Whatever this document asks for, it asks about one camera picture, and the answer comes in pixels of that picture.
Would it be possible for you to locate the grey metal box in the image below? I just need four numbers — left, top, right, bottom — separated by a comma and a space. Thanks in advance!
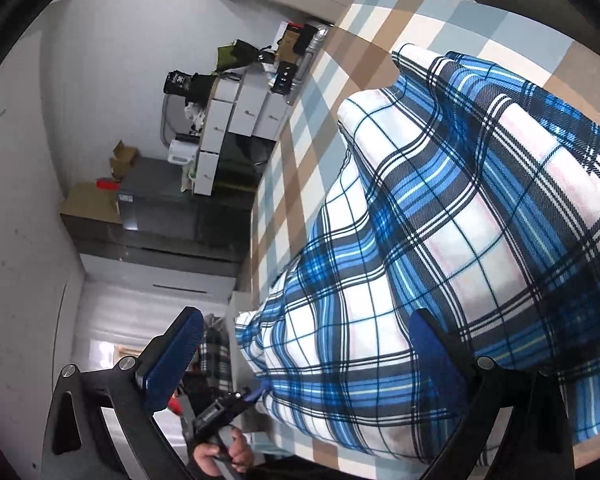
117, 156, 203, 231

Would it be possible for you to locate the white drawer unit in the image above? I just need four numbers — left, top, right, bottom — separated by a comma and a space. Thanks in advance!
192, 67, 293, 197

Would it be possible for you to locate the green cloth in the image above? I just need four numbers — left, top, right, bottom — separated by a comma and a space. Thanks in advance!
216, 39, 261, 73

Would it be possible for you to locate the black white checked cloth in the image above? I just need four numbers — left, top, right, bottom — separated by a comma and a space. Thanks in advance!
197, 327, 234, 393

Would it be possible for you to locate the black glossy low cabinet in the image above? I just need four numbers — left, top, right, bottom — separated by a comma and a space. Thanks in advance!
60, 195, 253, 264

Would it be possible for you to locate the black device box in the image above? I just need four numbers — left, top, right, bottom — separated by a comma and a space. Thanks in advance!
272, 60, 301, 96

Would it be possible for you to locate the open cardboard box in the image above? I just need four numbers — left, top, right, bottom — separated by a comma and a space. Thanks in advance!
109, 140, 141, 181

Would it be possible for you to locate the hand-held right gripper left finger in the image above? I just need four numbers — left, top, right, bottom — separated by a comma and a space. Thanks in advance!
42, 306, 205, 480

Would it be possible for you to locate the small brown cardboard box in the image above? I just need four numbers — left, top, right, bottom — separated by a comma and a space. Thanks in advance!
277, 22, 301, 61

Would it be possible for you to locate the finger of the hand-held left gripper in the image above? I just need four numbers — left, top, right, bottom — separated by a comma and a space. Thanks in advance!
230, 384, 272, 413

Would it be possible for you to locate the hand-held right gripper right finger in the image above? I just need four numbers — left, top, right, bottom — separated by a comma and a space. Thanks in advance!
409, 308, 577, 480

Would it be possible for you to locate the flat cardboard box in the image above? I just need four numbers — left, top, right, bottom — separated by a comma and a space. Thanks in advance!
60, 180, 123, 227

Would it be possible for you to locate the black cylindrical container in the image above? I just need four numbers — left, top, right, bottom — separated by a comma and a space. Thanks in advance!
162, 71, 216, 102

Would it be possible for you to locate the black bag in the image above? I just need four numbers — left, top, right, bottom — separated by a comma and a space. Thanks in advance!
292, 22, 322, 56

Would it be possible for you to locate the blue plaid shirt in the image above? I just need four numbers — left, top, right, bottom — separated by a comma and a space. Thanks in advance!
234, 42, 600, 463

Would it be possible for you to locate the checked tan blue bed sheet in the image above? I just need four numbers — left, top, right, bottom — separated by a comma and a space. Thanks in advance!
235, 0, 600, 480

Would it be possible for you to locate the person's left hand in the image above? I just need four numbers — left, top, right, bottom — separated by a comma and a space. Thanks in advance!
194, 430, 257, 479

